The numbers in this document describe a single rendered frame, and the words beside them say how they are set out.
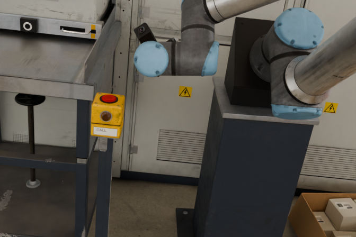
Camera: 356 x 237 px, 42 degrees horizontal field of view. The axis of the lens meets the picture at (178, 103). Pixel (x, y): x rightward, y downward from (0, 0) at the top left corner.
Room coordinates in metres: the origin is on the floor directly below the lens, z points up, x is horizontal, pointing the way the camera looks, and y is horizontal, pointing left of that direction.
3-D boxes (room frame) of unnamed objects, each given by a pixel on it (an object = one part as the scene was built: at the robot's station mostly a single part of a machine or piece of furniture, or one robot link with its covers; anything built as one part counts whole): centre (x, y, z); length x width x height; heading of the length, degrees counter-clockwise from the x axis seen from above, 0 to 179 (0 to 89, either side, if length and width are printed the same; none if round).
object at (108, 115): (1.06, 0.18, 0.87); 0.03 x 0.01 x 0.03; 92
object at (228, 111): (1.58, -0.31, 0.74); 0.35 x 0.32 x 0.02; 96
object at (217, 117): (1.58, -0.31, 0.37); 0.32 x 0.30 x 0.73; 96
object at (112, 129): (1.10, 0.19, 0.85); 0.08 x 0.08 x 0.10; 2
